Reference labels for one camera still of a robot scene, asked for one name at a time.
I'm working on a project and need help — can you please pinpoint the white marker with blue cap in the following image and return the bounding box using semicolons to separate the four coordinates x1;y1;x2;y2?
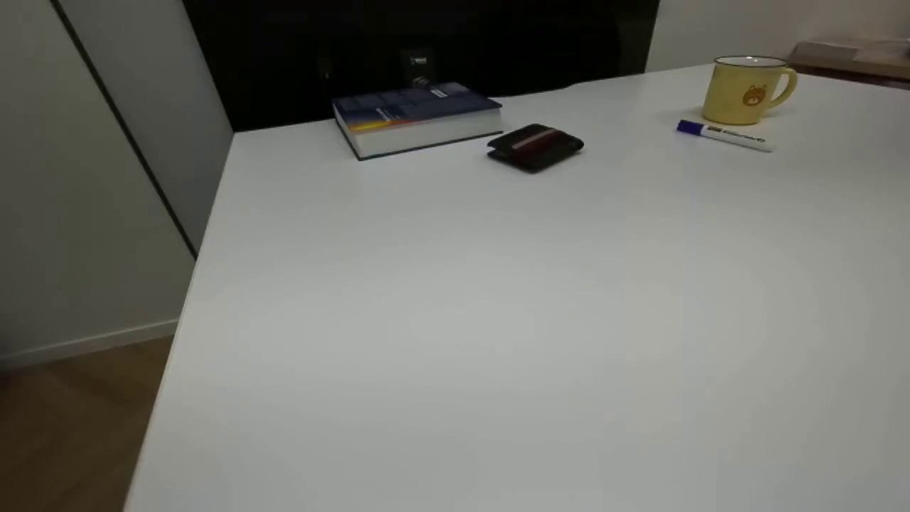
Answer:
677;118;772;154

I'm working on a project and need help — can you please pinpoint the black wallet with red stripe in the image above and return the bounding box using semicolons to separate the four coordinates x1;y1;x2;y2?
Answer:
488;122;582;172

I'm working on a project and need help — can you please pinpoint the blue thick book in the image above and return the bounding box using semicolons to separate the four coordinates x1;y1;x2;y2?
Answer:
333;83;499;159

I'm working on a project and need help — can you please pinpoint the yellow mug with bear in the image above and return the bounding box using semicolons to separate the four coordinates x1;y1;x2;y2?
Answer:
701;53;798;125

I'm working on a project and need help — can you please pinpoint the beige cushion on furniture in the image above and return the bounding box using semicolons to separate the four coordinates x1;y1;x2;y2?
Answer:
789;34;910;78

